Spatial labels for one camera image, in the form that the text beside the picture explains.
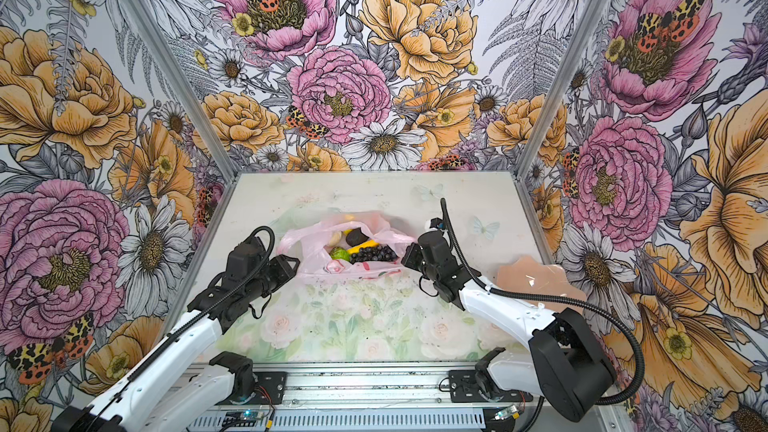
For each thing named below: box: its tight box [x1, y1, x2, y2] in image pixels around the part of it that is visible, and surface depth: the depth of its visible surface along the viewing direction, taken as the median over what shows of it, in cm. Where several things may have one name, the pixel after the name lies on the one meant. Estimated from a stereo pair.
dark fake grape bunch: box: [349, 244, 399, 264], surface depth 96 cm
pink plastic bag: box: [277, 211, 418, 281], surface depth 84 cm
